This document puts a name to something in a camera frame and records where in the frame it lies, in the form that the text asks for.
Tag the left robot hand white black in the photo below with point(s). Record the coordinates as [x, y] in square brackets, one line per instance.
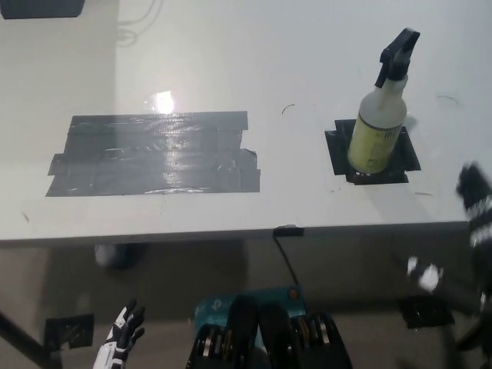
[119, 338]

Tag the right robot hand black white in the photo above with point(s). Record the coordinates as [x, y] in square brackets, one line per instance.
[478, 215]

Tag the yellow label spray bottle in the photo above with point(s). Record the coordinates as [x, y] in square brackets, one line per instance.
[374, 130]

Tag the black floor tape patch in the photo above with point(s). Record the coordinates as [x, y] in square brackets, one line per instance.
[69, 330]

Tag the black tape square marker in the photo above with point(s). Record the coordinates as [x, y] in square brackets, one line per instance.
[403, 157]

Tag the dark table leg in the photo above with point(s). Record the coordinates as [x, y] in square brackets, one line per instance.
[23, 338]

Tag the teal router box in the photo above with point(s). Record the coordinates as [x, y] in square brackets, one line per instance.
[219, 307]

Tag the small black tape strip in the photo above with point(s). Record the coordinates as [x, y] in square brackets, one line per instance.
[287, 231]

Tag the dark grey box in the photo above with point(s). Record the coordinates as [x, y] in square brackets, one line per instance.
[38, 7]

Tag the large grey duct tape patch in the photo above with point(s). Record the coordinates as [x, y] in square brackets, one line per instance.
[157, 153]

